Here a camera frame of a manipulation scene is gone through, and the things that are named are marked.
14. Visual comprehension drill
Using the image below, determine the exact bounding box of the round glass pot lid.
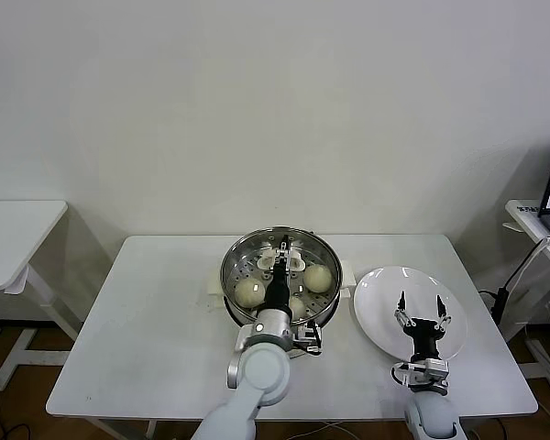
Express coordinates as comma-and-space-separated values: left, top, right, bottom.
220, 227, 343, 327

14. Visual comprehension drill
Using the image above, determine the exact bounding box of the white round plate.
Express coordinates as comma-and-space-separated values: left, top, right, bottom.
353, 265, 468, 363

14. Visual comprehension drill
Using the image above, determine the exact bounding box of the white desk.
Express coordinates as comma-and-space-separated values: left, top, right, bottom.
505, 199, 550, 381

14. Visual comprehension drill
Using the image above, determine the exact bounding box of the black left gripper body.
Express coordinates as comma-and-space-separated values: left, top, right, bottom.
262, 263, 295, 316

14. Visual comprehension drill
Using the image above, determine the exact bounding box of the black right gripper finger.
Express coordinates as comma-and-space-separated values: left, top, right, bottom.
434, 292, 454, 333
392, 291, 416, 331

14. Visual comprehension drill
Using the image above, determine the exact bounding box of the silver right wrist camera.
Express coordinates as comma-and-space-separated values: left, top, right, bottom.
390, 359, 450, 391

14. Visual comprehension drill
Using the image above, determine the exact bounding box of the black power adapter cable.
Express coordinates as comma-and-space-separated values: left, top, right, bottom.
478, 237, 550, 329

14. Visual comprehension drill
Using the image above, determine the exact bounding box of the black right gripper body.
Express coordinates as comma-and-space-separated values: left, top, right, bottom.
404, 319, 442, 364

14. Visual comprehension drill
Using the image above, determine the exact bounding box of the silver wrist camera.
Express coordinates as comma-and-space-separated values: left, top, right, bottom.
390, 359, 450, 391
292, 320, 325, 358

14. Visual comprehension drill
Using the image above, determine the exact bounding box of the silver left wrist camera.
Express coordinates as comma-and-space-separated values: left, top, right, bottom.
292, 320, 325, 358

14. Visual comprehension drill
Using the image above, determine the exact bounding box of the white side table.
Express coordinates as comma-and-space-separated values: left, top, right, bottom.
0, 199, 82, 391

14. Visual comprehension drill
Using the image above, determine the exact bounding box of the white steamed baozi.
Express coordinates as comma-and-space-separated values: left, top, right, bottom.
289, 295, 307, 322
234, 278, 267, 309
302, 264, 334, 293

